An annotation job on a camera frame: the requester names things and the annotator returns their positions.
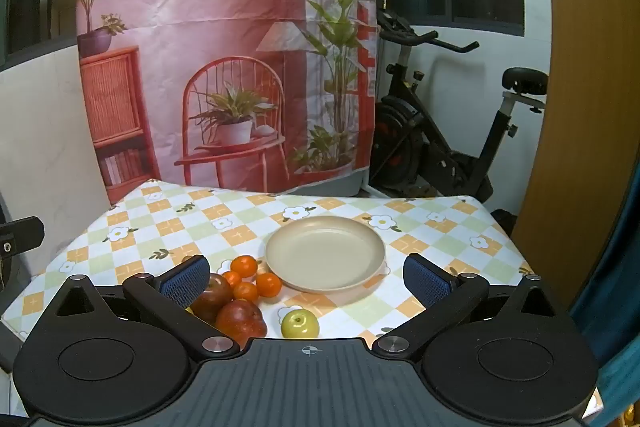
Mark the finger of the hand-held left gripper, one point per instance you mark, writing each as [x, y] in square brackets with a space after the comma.
[22, 234]

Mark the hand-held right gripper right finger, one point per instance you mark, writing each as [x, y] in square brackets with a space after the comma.
[429, 281]

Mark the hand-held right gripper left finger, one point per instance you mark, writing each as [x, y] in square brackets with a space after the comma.
[182, 282]

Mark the red apple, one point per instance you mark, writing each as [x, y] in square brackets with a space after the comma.
[215, 299]
[240, 323]

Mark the orange mandarin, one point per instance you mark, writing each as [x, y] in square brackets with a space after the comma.
[245, 292]
[244, 266]
[231, 279]
[268, 285]

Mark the beige round plate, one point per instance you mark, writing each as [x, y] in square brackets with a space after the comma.
[325, 252]

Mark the green apple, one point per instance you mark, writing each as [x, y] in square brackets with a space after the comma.
[299, 324]

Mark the checked flower tablecloth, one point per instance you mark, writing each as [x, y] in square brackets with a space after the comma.
[200, 217]

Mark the black exercise bike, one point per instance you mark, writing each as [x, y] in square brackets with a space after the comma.
[425, 142]

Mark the teal curtain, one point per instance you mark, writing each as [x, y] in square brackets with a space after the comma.
[615, 307]

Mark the wooden door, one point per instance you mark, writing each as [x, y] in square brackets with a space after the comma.
[585, 107]

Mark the pink printed backdrop cloth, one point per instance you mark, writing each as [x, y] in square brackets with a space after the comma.
[200, 32]

